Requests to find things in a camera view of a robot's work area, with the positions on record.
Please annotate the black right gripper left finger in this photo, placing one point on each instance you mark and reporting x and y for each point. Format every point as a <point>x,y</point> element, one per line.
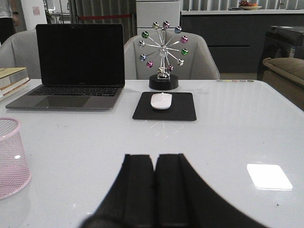
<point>130,201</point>

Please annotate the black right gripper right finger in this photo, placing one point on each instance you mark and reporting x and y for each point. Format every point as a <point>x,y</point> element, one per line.
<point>185,200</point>

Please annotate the pink mesh pen holder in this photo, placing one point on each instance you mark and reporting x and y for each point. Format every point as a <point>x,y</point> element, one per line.
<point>14,171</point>

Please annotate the black mouse pad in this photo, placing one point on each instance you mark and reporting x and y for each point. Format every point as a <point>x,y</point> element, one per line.
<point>182,108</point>

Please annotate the white computer mouse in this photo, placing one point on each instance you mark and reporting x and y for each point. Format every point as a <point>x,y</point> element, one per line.
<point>161,101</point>

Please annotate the ferris wheel desk ornament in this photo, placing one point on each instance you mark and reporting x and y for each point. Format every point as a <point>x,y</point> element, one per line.
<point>163,80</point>

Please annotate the right grey armchair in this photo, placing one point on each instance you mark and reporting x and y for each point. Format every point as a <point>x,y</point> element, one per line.
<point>188,53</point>

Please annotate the grey armchair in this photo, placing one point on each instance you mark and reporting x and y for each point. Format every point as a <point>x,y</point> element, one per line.
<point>21,50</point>
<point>188,53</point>

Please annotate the grey laptop black screen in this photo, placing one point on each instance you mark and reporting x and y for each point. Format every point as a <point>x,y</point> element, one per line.
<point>82,68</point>

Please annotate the brown cushion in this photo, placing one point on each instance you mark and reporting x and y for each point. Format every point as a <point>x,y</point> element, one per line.
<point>286,75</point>

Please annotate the bottom pale book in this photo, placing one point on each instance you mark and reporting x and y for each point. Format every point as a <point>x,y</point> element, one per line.
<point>13,91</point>

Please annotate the middle white book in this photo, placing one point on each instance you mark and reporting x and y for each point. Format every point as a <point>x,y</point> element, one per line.
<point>14,85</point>

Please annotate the dark counter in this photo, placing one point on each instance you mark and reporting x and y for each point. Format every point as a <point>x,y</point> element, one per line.
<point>236,38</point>

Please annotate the top yellow book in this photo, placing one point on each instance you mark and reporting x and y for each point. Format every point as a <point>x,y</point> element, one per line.
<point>12,75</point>

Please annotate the left grey armchair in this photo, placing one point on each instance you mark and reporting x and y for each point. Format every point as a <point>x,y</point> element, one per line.
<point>21,50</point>

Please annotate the white cabinet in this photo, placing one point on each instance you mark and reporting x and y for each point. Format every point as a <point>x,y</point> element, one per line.
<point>149,11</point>

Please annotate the fruit bowl on counter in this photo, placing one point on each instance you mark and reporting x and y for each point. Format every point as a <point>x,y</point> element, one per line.
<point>246,5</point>

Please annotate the person in background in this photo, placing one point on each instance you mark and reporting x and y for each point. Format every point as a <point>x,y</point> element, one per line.
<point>9,19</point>

